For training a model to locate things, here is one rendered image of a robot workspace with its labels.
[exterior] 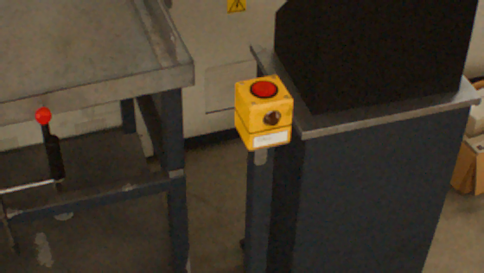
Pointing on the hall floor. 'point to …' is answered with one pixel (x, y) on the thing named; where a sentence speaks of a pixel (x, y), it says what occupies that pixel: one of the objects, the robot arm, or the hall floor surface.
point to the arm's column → (362, 195)
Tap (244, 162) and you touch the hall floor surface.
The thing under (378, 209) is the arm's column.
